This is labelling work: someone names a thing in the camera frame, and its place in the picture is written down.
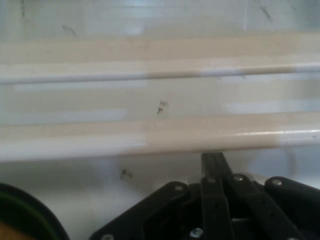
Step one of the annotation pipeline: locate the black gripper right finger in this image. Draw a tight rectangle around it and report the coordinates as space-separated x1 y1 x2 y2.
212 152 320 240

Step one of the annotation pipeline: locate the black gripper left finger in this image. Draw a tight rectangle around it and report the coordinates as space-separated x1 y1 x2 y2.
89 152 235 240

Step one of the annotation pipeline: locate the brown toast bread slice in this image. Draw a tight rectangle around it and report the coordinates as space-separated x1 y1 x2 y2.
0 221 28 240

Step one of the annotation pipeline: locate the thin white rod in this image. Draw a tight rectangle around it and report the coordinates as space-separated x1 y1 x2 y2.
0 62 320 86

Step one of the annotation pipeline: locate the thick white rail bar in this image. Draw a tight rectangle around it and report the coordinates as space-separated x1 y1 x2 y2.
0 117 320 163

